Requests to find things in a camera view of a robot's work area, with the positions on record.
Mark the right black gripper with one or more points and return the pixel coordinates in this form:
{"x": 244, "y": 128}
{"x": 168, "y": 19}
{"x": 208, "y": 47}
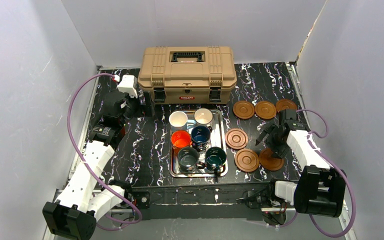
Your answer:
{"x": 272, "y": 136}

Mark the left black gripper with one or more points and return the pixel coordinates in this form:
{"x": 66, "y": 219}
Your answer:
{"x": 139, "y": 106}

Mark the brown wooden coaster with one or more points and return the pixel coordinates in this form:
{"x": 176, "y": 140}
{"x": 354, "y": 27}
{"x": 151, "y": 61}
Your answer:
{"x": 269, "y": 162}
{"x": 247, "y": 160}
{"x": 236, "y": 138}
{"x": 265, "y": 110}
{"x": 284, "y": 104}
{"x": 243, "y": 109}

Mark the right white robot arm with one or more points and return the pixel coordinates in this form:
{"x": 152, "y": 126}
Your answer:
{"x": 320, "y": 189}

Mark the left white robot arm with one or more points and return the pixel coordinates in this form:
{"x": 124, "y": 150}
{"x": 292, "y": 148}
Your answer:
{"x": 75, "y": 212}

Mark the white cup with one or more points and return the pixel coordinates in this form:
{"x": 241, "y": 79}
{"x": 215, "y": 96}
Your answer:
{"x": 178, "y": 121}

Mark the orange cup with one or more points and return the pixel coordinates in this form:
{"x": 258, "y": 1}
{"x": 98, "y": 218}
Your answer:
{"x": 180, "y": 139}

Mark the teal cup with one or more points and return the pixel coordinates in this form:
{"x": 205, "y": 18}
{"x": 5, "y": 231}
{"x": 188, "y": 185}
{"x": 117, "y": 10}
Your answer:
{"x": 215, "y": 159}

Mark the cream cup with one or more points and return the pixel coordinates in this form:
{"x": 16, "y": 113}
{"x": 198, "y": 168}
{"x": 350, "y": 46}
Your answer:
{"x": 203, "y": 117}

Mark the navy blue cup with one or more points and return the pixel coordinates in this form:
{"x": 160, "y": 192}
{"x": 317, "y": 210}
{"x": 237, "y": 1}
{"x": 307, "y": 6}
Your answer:
{"x": 201, "y": 137}

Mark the dark grey cup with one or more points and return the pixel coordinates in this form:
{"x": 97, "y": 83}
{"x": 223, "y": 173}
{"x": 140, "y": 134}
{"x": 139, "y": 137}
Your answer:
{"x": 188, "y": 160}

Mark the tan plastic toolbox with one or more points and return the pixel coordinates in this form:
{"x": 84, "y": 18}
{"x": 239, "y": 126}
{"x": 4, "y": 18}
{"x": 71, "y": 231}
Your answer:
{"x": 188, "y": 75}

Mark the stainless steel tray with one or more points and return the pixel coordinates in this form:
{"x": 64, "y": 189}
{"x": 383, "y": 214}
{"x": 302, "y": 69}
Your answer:
{"x": 217, "y": 140}

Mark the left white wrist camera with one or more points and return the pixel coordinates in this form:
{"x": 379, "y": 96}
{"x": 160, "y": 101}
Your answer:
{"x": 128, "y": 84}

